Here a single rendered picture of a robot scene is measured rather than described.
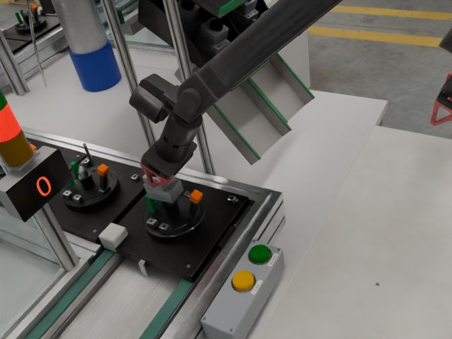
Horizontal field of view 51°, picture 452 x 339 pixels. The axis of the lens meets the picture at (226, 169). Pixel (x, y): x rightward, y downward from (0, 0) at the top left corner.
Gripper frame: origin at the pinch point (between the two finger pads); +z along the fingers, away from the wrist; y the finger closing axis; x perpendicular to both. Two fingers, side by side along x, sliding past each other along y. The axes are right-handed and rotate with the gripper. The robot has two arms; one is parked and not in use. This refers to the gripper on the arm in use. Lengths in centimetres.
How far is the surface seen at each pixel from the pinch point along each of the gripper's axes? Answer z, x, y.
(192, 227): 5.6, 11.5, 1.5
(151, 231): 10.0, 4.9, 5.7
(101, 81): 55, -50, -58
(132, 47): 62, -57, -90
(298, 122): 16, 18, -57
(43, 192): -2.4, -12.9, 18.8
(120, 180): 22.0, -10.4, -7.5
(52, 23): 76, -96, -87
